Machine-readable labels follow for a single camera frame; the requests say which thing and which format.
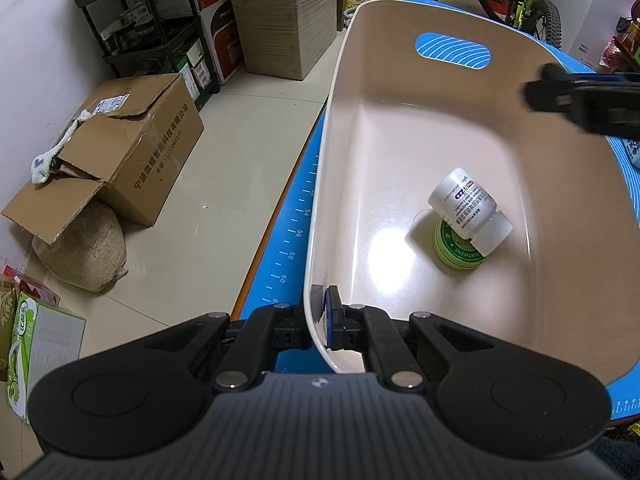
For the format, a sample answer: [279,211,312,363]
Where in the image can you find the open cardboard box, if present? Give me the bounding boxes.
[1,73,206,247]

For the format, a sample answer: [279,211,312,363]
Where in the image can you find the red patterned package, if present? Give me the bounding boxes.
[0,261,62,310]

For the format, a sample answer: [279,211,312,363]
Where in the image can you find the large white box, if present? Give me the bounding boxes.
[544,0,640,72]

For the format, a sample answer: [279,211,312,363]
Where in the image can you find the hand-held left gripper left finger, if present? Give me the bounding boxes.
[144,285,326,393]

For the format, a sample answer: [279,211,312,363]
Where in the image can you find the white pill bottle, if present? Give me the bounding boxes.
[427,167,515,256]

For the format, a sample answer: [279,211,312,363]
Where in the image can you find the green and white carton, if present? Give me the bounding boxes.
[6,292,87,426]

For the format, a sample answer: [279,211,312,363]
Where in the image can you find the blue cutting mat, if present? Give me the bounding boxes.
[232,0,640,422]

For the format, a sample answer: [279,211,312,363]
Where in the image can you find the green ointment tin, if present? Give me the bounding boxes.
[432,216,487,272]

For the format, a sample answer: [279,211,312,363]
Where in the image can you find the white rag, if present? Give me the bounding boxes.
[31,108,94,186]

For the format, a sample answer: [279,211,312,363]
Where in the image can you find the colourful snack packets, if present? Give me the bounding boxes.
[599,16,640,74]

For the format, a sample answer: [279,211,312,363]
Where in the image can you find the beige plastic basin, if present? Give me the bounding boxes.
[302,0,633,389]

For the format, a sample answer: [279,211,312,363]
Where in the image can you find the large wrapped cardboard box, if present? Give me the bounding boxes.
[222,0,339,82]

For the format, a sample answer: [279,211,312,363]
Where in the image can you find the white and black appliance box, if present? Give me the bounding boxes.
[199,0,247,87]

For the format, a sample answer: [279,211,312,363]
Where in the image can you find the beige woven sack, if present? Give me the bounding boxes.
[31,200,129,294]

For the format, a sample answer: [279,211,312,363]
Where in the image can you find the black shelf rack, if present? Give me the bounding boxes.
[75,0,222,112]

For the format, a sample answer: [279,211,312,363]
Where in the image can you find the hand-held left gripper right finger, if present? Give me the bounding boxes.
[324,285,497,393]

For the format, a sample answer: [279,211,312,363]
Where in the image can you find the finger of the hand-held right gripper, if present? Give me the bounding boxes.
[524,79,640,137]
[542,62,640,84]

